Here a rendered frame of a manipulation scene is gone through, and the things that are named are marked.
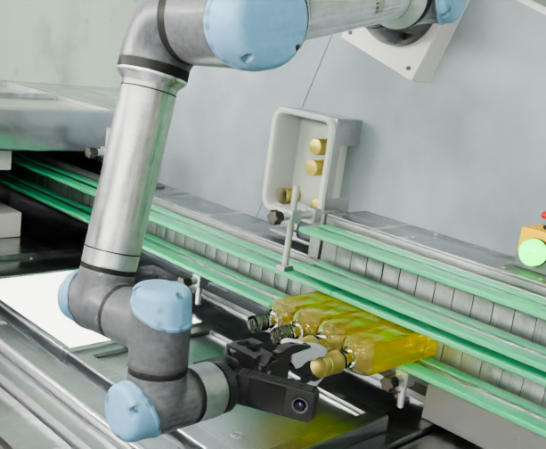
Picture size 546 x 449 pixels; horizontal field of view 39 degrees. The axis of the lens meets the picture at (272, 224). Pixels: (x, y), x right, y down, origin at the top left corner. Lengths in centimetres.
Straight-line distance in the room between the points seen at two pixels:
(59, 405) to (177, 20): 67
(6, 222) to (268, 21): 143
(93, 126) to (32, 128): 18
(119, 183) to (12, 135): 105
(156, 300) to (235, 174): 99
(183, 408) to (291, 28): 49
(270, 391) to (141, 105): 41
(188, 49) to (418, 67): 61
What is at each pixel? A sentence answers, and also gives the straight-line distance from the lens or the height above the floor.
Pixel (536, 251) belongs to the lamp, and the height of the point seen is 85.
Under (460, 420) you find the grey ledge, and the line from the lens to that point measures 141.
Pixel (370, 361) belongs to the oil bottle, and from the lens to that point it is 125.
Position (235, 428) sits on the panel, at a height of 123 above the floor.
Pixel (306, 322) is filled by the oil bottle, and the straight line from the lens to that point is 130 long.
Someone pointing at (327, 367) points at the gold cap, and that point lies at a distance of 118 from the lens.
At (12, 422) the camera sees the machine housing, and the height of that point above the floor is 148.
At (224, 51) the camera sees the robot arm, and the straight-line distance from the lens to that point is 93.
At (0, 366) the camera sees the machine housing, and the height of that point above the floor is 142.
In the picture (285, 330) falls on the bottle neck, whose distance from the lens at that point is 128.
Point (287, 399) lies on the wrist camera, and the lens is 106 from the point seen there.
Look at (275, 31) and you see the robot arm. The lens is 94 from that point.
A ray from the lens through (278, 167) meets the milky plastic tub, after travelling 170.
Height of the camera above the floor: 203
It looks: 45 degrees down
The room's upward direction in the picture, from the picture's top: 95 degrees counter-clockwise
